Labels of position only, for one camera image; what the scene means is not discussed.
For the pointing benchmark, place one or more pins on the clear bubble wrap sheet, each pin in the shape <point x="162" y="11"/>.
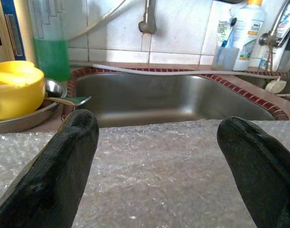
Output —
<point x="154" y="171"/>

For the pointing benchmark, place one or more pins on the cream water ionizer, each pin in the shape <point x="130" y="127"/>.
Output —
<point x="16" y="35"/>

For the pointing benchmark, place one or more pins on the blue toothbrush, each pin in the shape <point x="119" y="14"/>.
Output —
<point x="229" y="35"/>

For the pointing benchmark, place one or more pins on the steel spoon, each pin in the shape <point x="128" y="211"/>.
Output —
<point x="73" y="101"/>

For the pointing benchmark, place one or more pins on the white printed bottle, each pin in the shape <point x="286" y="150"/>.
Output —
<point x="286" y="21"/>

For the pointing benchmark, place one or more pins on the white round sink stopper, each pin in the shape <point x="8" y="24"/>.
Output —
<point x="275" y="85"/>

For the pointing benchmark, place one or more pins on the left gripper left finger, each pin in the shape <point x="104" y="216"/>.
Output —
<point x="47" y="180"/>

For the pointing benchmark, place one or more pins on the green dish soap bottle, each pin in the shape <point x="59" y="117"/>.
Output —
<point x="52" y="57"/>

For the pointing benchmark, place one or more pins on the clear plastic cup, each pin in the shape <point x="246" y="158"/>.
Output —
<point x="226" y="59"/>

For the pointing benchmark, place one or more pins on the steel sink basin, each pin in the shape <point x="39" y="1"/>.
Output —
<point x="159" y="95"/>
<point x="256" y="82"/>

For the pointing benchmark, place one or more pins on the white toothpaste tube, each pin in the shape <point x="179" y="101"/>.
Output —
<point x="222" y="31"/>

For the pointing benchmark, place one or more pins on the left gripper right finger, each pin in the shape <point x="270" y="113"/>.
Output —
<point x="263" y="180"/>

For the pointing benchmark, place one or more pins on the chrome tap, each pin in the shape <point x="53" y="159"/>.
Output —
<point x="265" y="39"/>

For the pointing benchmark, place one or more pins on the grey wall faucet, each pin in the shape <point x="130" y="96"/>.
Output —
<point x="148" y="21"/>

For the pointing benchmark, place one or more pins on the black wall device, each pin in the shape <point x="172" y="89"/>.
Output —
<point x="230" y="1"/>

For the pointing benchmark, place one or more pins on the white detergent bottle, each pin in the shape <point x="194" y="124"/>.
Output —
<point x="249" y="35"/>

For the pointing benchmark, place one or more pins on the steel deep plate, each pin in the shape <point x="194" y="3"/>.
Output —
<point x="28" y="121"/>

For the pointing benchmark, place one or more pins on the yellow plastic bowl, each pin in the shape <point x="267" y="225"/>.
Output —
<point x="16" y="90"/>

